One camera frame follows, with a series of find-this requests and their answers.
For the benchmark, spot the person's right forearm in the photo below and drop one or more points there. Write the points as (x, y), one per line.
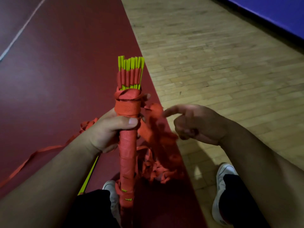
(261, 175)

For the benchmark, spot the black left trouser leg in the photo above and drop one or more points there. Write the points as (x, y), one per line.
(90, 208)

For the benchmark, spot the person's right hand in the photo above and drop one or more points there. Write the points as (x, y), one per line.
(204, 125)

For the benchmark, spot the black trouser leg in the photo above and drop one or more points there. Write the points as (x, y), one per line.
(90, 208)
(240, 204)

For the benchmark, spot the white right shoe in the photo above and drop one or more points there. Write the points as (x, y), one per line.
(222, 173)

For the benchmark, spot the person's left forearm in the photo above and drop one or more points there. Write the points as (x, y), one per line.
(42, 185)

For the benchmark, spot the person's left hand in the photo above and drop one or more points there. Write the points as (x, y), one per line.
(107, 132)

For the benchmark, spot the white left shoe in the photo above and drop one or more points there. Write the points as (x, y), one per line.
(110, 187)

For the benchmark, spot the white shoe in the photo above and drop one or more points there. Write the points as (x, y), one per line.
(222, 173)
(110, 187)

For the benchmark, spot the black right trouser leg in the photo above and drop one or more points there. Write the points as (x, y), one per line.
(240, 204)

